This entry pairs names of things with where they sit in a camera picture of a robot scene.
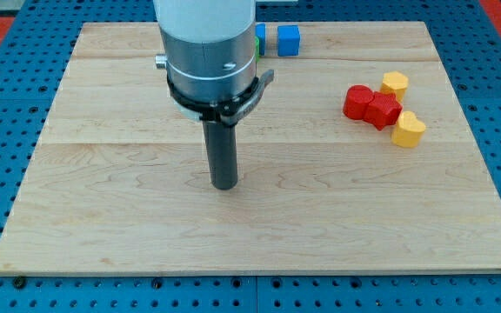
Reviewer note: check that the blue block behind arm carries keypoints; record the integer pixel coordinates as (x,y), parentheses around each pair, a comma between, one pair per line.
(260,31)

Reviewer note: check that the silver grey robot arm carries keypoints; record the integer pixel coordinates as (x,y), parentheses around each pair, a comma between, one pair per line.
(209,46)

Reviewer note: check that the green circle block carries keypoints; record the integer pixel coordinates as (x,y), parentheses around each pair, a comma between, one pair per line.
(257,49)

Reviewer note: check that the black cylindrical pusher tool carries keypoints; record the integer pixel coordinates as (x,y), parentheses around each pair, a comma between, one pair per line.
(221,148)

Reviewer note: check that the light wooden board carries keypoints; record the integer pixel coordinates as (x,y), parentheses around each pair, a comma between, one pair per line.
(119,185)

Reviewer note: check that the red cylinder block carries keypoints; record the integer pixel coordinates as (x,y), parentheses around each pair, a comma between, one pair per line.
(357,100)

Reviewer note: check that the blue cube block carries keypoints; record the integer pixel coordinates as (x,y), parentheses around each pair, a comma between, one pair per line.
(288,40)

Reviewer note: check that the red star block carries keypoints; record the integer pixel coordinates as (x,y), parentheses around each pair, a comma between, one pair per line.
(383,110)

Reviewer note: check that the yellow heart block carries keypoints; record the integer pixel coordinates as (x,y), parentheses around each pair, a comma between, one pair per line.
(408,130)

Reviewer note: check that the yellow hexagon block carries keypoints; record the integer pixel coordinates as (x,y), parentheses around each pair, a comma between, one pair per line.
(396,83)

